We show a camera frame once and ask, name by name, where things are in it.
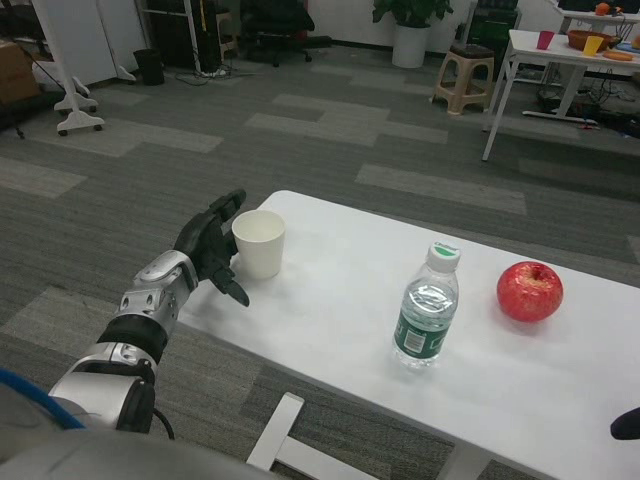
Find brown bowl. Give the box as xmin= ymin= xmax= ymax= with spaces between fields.
xmin=567 ymin=29 xmax=619 ymax=51

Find white cylindrical plant pot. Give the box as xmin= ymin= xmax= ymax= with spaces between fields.
xmin=391 ymin=22 xmax=432 ymax=69

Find clear water bottle green label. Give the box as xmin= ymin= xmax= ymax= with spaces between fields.
xmin=391 ymin=241 xmax=461 ymax=370

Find brown cardboard box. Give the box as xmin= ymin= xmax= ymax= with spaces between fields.
xmin=0 ymin=41 xmax=41 ymax=109

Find white whiteboard stand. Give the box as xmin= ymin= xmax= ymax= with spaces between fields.
xmin=29 ymin=0 xmax=106 ymax=137

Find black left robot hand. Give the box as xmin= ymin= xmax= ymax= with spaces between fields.
xmin=172 ymin=188 xmax=251 ymax=307

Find white table base frame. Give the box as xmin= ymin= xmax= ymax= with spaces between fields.
xmin=245 ymin=392 xmax=491 ymax=480

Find white paper cup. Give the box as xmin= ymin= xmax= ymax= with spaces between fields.
xmin=230 ymin=209 xmax=287 ymax=281

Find black trash bin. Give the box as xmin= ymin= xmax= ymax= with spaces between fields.
xmin=132 ymin=48 xmax=166 ymax=86

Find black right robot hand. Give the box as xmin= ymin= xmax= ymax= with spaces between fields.
xmin=609 ymin=407 xmax=640 ymax=441

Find green potted plant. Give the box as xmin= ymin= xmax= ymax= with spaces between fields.
xmin=372 ymin=0 xmax=454 ymax=29

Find beige plastic stool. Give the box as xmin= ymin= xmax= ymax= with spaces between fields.
xmin=432 ymin=43 xmax=496 ymax=117

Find white background table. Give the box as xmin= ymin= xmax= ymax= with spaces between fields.
xmin=481 ymin=28 xmax=640 ymax=162

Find black office chair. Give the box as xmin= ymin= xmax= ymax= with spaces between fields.
xmin=239 ymin=0 xmax=334 ymax=69

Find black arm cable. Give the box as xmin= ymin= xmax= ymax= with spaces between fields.
xmin=152 ymin=407 xmax=176 ymax=441

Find blue cable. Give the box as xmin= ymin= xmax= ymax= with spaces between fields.
xmin=0 ymin=367 xmax=86 ymax=431

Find red apple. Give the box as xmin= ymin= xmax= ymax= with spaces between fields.
xmin=496 ymin=260 xmax=565 ymax=323

